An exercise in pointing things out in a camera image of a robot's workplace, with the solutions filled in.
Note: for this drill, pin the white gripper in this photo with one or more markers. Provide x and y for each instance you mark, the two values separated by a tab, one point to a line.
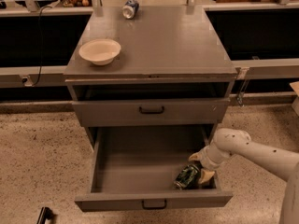
206	160

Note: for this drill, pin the green soda can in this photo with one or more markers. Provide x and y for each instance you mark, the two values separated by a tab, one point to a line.
187	178

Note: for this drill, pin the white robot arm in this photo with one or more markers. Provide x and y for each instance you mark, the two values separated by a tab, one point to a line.
279	162

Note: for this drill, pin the open grey middle drawer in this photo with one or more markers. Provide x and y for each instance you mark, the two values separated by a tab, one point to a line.
134	168

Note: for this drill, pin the closed grey upper drawer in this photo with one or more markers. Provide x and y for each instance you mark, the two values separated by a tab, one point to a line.
150	112

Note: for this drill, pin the grey drawer cabinet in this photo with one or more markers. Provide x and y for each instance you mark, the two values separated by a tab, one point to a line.
166	53

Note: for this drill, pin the blue white soda can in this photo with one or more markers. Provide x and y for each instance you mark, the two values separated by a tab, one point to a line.
130	9

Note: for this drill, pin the white bowl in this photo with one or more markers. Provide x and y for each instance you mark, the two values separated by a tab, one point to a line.
100	51

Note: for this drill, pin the black object on floor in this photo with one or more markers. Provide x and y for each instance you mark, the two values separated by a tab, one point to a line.
44	215

